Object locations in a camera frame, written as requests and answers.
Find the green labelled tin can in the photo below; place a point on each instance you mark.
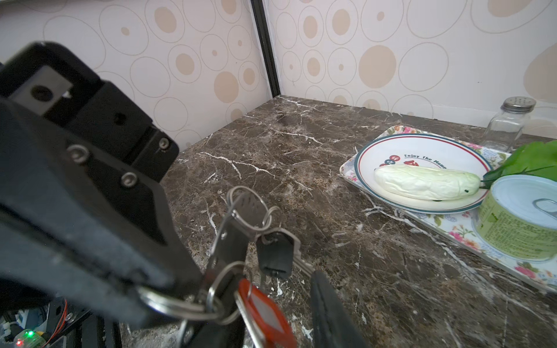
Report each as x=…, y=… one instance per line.
x=518, y=217

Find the small red key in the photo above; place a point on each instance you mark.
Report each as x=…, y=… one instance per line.
x=265, y=322

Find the white round plate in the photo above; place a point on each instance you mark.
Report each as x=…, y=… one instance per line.
x=420, y=151

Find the pale napa cabbage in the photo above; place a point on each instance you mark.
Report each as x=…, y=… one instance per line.
x=422, y=183

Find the green plastic leaf vegetable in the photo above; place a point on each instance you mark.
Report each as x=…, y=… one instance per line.
x=537, y=159

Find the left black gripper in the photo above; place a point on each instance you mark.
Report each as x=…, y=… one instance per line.
x=68, y=225

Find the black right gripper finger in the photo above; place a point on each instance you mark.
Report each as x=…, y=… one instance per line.
x=332, y=326

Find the clear glass shaker bottle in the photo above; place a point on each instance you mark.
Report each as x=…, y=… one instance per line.
x=507, y=126

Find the black vertical left corner post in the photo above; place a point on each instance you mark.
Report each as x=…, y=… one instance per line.
x=264, y=35

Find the floral rectangular tray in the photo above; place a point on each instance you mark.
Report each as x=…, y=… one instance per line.
x=459, y=226

